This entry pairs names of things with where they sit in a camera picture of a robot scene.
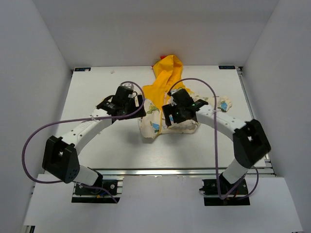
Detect yellow dinosaur print kids jacket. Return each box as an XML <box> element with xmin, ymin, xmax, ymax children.
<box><xmin>137</xmin><ymin>54</ymin><xmax>233</xmax><ymax>144</ymax></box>

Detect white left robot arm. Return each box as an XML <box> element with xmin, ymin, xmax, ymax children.
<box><xmin>42</xmin><ymin>95</ymin><xmax>146</xmax><ymax>194</ymax></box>

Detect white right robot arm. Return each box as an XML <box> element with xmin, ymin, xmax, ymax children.
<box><xmin>162</xmin><ymin>89</ymin><xmax>271</xmax><ymax>194</ymax></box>

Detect dark blue corner label right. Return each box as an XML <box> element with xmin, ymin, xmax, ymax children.
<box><xmin>218</xmin><ymin>66</ymin><xmax>236</xmax><ymax>70</ymax></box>

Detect dark blue corner label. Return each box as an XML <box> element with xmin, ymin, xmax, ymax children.
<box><xmin>218</xmin><ymin>66</ymin><xmax>236</xmax><ymax>70</ymax></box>
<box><xmin>74</xmin><ymin>67</ymin><xmax>91</xmax><ymax>72</ymax></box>

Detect dark blue corner label left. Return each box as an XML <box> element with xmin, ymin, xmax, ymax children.
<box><xmin>74</xmin><ymin>67</ymin><xmax>91</xmax><ymax>72</ymax></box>

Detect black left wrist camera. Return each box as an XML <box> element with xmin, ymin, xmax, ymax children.
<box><xmin>112</xmin><ymin>83</ymin><xmax>134</xmax><ymax>105</ymax></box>

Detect aluminium right side rail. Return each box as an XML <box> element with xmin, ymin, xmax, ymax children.
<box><xmin>237</xmin><ymin>67</ymin><xmax>276</xmax><ymax>174</ymax></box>

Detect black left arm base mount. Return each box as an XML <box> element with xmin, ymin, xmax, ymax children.
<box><xmin>71</xmin><ymin>176</ymin><xmax>123</xmax><ymax>204</ymax></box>

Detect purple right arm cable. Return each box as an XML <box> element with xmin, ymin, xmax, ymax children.
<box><xmin>167</xmin><ymin>78</ymin><xmax>259</xmax><ymax>200</ymax></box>

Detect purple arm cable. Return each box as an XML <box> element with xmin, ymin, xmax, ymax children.
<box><xmin>21</xmin><ymin>81</ymin><xmax>146</xmax><ymax>203</ymax></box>
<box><xmin>167</xmin><ymin>78</ymin><xmax>259</xmax><ymax>200</ymax></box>

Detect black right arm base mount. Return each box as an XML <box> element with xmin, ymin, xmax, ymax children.
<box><xmin>197</xmin><ymin>174</ymin><xmax>251</xmax><ymax>206</ymax></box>

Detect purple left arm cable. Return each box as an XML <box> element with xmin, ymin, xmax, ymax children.
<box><xmin>21</xmin><ymin>81</ymin><xmax>146</xmax><ymax>203</ymax></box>

